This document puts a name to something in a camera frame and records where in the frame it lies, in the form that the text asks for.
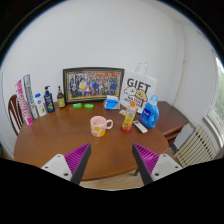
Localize window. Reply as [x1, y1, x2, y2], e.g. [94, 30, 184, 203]
[203, 56, 224, 141]

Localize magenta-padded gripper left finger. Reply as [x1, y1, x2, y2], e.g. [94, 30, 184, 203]
[40, 143, 92, 186]

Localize blue tissue pack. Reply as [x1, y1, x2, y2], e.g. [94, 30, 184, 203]
[102, 95, 121, 111]

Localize blue detergent bottle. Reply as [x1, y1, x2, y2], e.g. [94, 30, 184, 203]
[139, 94, 160, 130]

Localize dark blue pump bottle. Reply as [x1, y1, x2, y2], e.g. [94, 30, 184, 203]
[43, 85, 56, 114]

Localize framed group photo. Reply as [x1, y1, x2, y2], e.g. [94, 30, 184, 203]
[62, 66, 126, 105]

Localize white shampoo bottle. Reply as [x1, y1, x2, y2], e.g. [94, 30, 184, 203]
[33, 92, 48, 118]

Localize white radiator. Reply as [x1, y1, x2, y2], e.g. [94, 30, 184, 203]
[173, 124, 219, 169]

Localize white remote control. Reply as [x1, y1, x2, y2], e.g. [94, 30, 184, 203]
[132, 119, 148, 134]

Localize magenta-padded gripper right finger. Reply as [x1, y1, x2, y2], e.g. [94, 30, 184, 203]
[131, 143, 184, 186]

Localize red round coaster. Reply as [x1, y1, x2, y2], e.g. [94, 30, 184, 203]
[120, 125, 134, 135]

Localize white paper gift bag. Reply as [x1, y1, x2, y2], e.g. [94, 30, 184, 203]
[119, 61, 158, 115]

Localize dark wooden side table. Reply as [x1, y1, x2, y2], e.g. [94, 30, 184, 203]
[154, 100, 190, 148]

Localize pink mug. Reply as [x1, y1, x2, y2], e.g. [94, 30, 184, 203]
[89, 115, 114, 138]

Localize orange juice bottle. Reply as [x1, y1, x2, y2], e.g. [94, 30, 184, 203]
[121, 101, 138, 132]

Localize tall pink white box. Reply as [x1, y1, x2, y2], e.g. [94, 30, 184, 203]
[14, 79, 35, 127]

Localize brown wooden chair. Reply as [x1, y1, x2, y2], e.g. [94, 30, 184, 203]
[7, 93, 26, 137]

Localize amber pump bottle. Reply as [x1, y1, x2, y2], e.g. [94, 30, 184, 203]
[56, 85, 67, 109]

